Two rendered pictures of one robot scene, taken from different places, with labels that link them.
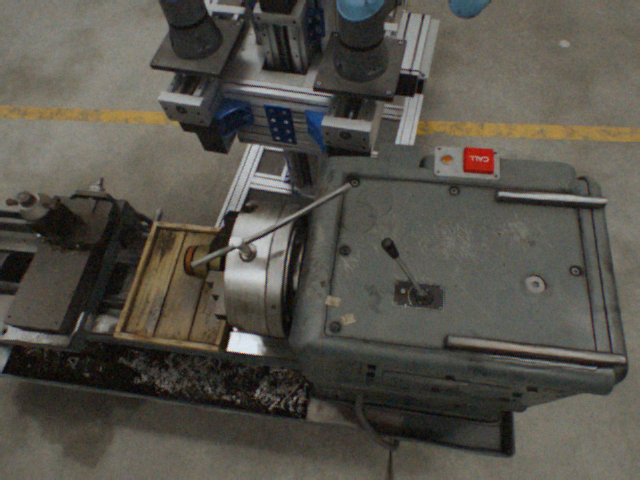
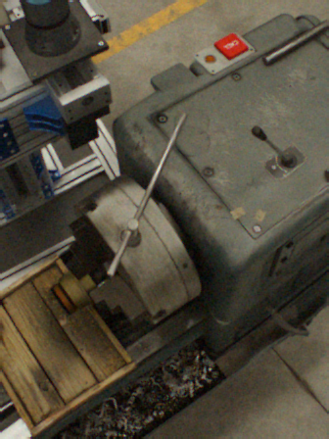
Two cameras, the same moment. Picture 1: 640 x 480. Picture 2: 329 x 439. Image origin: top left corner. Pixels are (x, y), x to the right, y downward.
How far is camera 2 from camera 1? 58 cm
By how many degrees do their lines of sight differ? 21
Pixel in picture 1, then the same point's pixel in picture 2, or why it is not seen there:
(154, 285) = (21, 366)
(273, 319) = (190, 277)
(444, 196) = (234, 84)
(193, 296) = (66, 346)
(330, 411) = (239, 355)
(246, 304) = (162, 282)
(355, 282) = (239, 187)
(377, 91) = (91, 48)
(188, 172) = not seen: outside the picture
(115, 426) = not seen: outside the picture
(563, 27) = not seen: outside the picture
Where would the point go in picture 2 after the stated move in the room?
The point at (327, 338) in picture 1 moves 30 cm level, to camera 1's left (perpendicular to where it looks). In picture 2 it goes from (258, 240) to (164, 362)
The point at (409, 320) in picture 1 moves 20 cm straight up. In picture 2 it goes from (296, 182) to (311, 128)
